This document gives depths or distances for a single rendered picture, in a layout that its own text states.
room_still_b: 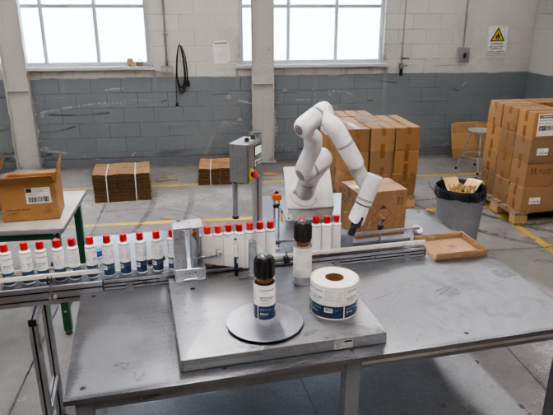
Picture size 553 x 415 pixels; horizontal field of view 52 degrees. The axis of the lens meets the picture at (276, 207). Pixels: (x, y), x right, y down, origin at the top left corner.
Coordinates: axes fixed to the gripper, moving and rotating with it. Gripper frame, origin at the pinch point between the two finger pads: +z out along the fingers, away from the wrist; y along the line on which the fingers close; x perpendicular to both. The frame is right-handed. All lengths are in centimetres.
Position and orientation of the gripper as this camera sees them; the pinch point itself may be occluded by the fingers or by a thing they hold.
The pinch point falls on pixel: (351, 231)
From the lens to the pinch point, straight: 296.2
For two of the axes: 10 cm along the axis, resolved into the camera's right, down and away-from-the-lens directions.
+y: 2.4, 3.1, -9.2
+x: 9.1, 2.6, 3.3
